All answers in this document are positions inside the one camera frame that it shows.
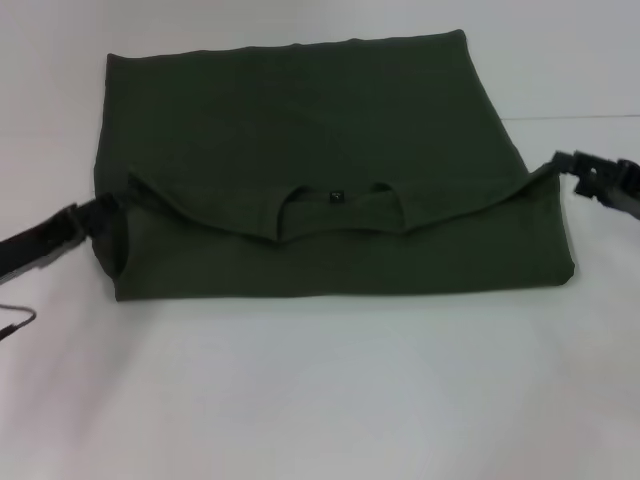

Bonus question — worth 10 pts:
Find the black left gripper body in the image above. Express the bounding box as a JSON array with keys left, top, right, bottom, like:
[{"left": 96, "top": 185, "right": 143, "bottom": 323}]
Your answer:
[{"left": 0, "top": 212, "right": 89, "bottom": 287}]

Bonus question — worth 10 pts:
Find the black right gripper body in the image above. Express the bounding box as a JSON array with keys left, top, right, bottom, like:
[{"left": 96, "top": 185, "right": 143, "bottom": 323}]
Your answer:
[{"left": 592, "top": 158, "right": 640, "bottom": 222}]

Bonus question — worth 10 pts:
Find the dark green FREE t-shirt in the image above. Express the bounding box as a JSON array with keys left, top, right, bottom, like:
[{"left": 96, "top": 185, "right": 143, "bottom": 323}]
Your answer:
[{"left": 89, "top": 28, "right": 577, "bottom": 305}]

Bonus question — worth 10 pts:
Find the reddish thin cable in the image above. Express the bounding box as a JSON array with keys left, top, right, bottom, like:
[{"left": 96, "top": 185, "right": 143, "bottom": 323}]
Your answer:
[{"left": 0, "top": 301, "right": 39, "bottom": 344}]

